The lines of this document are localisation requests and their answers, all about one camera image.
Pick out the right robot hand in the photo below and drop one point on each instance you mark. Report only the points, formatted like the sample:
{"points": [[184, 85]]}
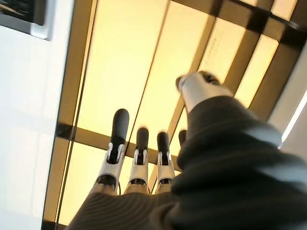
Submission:
{"points": [[227, 179]]}

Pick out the stainless steel sink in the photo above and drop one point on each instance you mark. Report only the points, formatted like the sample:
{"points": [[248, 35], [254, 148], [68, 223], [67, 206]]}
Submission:
{"points": [[46, 28]]}

